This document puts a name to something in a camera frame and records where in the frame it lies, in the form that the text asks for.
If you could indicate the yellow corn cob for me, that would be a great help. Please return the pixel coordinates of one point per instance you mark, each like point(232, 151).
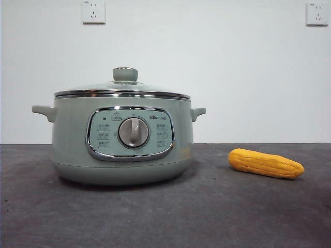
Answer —
point(263, 163)

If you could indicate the white wall socket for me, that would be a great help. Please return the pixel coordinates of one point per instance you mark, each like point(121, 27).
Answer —
point(93, 12)
point(318, 14)

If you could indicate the pale green electric pot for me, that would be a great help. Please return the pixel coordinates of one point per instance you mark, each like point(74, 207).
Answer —
point(69, 134)

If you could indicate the glass lid with green knob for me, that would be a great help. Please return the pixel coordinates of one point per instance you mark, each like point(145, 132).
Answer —
point(125, 74)

